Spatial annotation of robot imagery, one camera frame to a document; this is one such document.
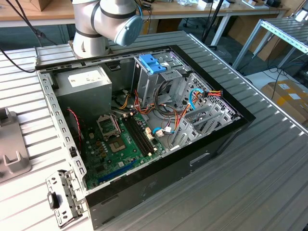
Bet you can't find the grey metal disk bay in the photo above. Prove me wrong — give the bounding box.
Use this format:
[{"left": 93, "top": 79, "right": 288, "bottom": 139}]
[{"left": 168, "top": 73, "right": 243, "bottom": 152}]

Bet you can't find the black RAM slot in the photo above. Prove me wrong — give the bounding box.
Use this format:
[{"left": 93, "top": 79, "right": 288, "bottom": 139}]
[
  {"left": 129, "top": 115, "right": 153, "bottom": 155},
  {"left": 124, "top": 117, "right": 147, "bottom": 157},
  {"left": 126, "top": 116, "right": 150, "bottom": 156},
  {"left": 131, "top": 115, "right": 155, "bottom": 154}
]

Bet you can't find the grey metal drive cage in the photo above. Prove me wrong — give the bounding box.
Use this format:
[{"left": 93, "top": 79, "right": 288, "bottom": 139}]
[{"left": 131, "top": 51, "right": 191, "bottom": 108}]

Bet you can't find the thin locking lever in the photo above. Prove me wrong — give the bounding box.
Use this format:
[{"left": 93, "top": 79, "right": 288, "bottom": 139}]
[{"left": 113, "top": 115, "right": 121, "bottom": 135}]

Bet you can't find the CPU socket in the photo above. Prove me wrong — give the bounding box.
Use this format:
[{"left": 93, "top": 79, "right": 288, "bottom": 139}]
[{"left": 107, "top": 137, "right": 128, "bottom": 154}]

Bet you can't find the blue plastic drive latch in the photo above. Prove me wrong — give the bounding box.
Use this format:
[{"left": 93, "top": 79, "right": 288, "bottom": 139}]
[{"left": 139, "top": 54, "right": 167, "bottom": 76}]

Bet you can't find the metal socket cover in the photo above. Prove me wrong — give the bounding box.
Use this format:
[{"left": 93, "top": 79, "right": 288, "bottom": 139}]
[{"left": 96, "top": 115, "right": 121, "bottom": 141}]

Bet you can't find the green motherboard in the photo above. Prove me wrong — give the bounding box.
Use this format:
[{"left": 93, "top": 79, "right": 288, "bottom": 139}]
[{"left": 81, "top": 111, "right": 167, "bottom": 191}]

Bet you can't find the blue expansion slot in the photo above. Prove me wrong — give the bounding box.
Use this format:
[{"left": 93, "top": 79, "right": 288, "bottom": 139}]
[{"left": 97, "top": 159, "right": 137, "bottom": 185}]

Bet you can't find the open black PC case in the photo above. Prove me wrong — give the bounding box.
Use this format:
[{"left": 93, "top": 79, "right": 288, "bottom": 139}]
[{"left": 35, "top": 44, "right": 257, "bottom": 231}]

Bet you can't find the grey power supply unit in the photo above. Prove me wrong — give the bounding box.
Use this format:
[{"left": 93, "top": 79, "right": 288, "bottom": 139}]
[{"left": 54, "top": 65, "right": 113, "bottom": 120}]

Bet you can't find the brown cardboard panel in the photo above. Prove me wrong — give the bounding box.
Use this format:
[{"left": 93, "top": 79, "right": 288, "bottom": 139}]
[{"left": 227, "top": 14, "right": 289, "bottom": 62}]

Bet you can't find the cardboard box yellow tape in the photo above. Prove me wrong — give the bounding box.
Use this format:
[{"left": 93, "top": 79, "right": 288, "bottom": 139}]
[{"left": 260, "top": 80, "right": 308, "bottom": 126}]

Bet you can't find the wooden desk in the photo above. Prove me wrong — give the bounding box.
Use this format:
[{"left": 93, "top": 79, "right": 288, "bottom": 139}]
[{"left": 0, "top": 0, "right": 291, "bottom": 28}]

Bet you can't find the grey parts rack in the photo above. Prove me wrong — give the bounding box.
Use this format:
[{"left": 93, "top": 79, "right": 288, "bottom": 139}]
[{"left": 0, "top": 107, "right": 32, "bottom": 185}]

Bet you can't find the metal slat rack table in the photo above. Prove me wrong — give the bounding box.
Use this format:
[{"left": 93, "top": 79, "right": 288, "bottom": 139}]
[{"left": 232, "top": 18, "right": 308, "bottom": 70}]

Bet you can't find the small cardboard box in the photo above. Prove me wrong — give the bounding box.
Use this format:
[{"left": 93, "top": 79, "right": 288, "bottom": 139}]
[{"left": 36, "top": 0, "right": 52, "bottom": 12}]

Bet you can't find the multicolour power wire bundle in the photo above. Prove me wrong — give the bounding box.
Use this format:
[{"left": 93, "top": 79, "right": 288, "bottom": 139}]
[{"left": 133, "top": 89, "right": 187, "bottom": 132}]

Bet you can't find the yellow and black wire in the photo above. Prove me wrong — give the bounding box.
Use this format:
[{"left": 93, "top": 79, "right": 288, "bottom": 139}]
[{"left": 115, "top": 89, "right": 132, "bottom": 111}]

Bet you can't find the blue SATA wire black plug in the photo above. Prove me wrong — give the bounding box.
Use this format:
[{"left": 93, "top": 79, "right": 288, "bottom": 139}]
[{"left": 188, "top": 88, "right": 208, "bottom": 112}]

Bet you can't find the multicolour disk power wire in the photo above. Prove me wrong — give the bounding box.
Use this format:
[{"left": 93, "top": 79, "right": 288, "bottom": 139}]
[{"left": 175, "top": 89, "right": 224, "bottom": 132}]

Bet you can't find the red twisted fan wire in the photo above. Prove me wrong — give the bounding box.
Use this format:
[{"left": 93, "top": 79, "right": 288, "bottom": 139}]
[{"left": 66, "top": 107, "right": 84, "bottom": 148}]

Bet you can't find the metal card retention bracket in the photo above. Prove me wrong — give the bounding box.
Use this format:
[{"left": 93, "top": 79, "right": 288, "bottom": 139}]
[{"left": 45, "top": 169, "right": 89, "bottom": 229}]

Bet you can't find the black cable with plug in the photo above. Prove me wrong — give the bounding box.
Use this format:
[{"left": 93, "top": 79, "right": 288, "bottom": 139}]
[{"left": 0, "top": 0, "right": 58, "bottom": 73}]

